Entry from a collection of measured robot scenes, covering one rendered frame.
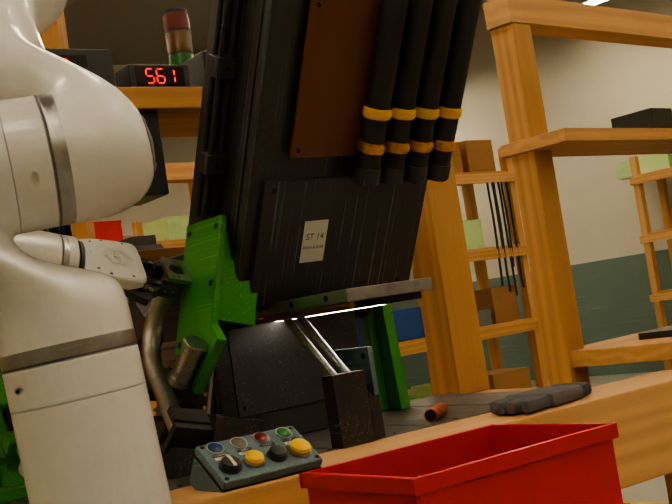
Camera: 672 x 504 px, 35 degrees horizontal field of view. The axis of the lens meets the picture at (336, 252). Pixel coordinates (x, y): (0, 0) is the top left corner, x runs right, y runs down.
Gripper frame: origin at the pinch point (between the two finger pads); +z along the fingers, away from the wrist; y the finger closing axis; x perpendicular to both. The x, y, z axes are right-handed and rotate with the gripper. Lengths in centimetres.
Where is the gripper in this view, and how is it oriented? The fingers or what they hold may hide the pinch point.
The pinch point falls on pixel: (166, 280)
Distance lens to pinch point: 170.7
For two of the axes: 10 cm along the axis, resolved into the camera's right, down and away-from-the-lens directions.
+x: -4.4, 7.9, 4.3
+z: 8.2, 1.7, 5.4
